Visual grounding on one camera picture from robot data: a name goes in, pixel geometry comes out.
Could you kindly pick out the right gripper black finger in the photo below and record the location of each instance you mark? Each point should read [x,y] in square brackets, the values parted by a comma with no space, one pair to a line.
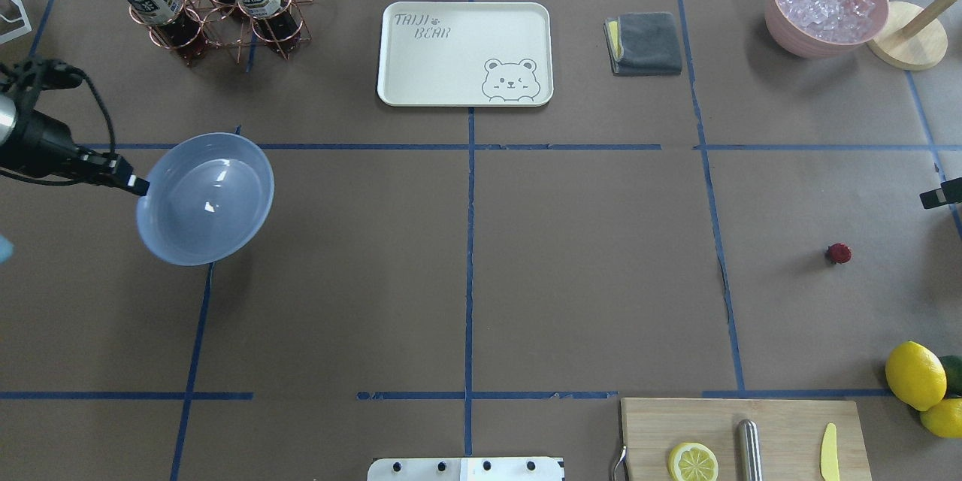
[949,192]

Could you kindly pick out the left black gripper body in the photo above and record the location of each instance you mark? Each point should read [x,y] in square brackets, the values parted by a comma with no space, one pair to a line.
[41,141]

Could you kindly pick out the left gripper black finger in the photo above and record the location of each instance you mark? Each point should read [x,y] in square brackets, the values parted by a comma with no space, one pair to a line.
[110,170]

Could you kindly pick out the blue plate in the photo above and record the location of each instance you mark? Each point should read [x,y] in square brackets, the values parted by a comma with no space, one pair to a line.
[207,197]

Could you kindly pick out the red strawberry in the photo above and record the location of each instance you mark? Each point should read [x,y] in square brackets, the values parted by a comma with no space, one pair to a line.
[838,254]

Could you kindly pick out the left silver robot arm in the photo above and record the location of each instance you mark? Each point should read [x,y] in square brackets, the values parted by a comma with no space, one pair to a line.
[38,149]

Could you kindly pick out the wooden cup stand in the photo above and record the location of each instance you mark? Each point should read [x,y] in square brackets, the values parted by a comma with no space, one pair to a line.
[912,39]

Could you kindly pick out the white cup rack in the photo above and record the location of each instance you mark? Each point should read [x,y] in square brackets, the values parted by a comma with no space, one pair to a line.
[15,21]

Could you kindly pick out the green lime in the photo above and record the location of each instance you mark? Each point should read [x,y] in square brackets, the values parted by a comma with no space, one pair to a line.
[952,366]

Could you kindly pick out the yellow lemon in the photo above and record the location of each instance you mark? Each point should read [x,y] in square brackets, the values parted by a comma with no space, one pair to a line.
[943,419]
[915,375]

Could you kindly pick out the pink bowl of ice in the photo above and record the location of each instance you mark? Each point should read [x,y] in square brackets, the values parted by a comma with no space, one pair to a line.
[818,29]

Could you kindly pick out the wooden cutting board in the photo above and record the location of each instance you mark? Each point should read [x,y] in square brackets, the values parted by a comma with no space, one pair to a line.
[789,435]

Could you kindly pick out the yellow plastic knife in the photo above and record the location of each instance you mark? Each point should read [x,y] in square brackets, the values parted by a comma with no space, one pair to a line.
[829,459]

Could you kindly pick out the grey yellow folded cloth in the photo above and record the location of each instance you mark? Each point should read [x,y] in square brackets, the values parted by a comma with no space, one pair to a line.
[643,44]

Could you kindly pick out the cream bear tray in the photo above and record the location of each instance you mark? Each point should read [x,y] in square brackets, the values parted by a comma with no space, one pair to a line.
[465,54]

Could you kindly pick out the lemon half slice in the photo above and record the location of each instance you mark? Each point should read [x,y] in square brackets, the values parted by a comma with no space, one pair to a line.
[692,461]

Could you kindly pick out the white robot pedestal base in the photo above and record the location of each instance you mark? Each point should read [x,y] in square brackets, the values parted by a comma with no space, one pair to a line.
[468,468]

